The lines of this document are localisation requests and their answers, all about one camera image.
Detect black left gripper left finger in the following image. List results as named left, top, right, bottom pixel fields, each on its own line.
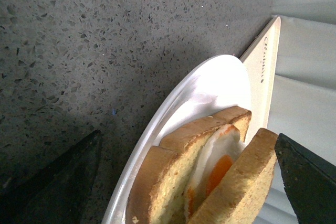
left=1, top=130, right=102, bottom=223

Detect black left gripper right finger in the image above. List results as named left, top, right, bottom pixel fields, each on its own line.
left=275, top=133, right=335, bottom=223

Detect bread slice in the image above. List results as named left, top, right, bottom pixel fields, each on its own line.
left=125, top=106, right=251, bottom=223
left=189, top=128, right=278, bottom=223

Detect white oval plate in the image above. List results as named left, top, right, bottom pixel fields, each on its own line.
left=102, top=55, right=251, bottom=223

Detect grey-white curtain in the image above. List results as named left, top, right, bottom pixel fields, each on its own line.
left=256, top=0, right=335, bottom=223

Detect fried egg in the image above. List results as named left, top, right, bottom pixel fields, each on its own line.
left=184, top=124, right=245, bottom=221

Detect beige rabbit tray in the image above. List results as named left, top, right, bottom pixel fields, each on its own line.
left=240, top=16, right=281, bottom=134

